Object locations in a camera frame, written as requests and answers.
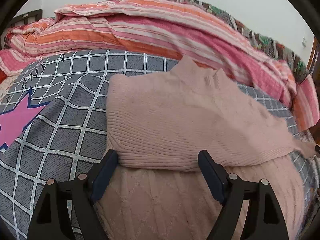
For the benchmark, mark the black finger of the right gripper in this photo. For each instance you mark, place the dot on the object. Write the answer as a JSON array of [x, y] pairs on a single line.
[[317, 149]]

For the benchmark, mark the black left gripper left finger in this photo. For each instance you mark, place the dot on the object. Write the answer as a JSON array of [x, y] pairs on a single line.
[[50, 218]]

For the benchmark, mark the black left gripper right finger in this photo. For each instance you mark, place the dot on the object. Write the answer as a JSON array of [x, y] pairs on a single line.
[[264, 219]]

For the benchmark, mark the pink knit turtleneck sweater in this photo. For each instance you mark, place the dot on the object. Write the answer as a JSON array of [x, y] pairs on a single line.
[[159, 122]]

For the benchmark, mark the brown wooden door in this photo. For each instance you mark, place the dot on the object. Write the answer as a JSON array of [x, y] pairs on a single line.
[[313, 63]]

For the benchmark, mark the grey grid bedsheet with star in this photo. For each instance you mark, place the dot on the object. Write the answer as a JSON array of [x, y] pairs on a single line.
[[69, 134]]

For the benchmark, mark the dark floral patchwork blanket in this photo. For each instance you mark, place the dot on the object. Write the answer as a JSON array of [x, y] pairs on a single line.
[[270, 37]]

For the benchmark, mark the white floral mattress sheet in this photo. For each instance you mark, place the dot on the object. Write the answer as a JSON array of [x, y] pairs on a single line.
[[5, 85]]

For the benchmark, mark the pink orange striped quilt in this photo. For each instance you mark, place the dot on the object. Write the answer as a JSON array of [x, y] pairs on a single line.
[[172, 29]]

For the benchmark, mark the dark wooden headboard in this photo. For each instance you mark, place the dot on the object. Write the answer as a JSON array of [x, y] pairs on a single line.
[[22, 19]]

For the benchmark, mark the white wall switch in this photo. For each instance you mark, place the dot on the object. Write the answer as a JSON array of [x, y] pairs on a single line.
[[304, 42]]

